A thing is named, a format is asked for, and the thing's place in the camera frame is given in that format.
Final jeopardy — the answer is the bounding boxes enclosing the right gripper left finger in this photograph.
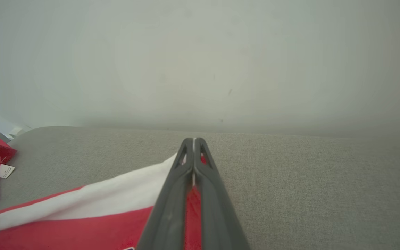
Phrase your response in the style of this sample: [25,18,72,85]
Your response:
[136,137,195,250]

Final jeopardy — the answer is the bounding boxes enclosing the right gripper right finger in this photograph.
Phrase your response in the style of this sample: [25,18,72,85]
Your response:
[193,137,251,250]

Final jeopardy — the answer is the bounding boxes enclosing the red shorts with white stripe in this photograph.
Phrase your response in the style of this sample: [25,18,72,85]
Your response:
[0,152,208,250]

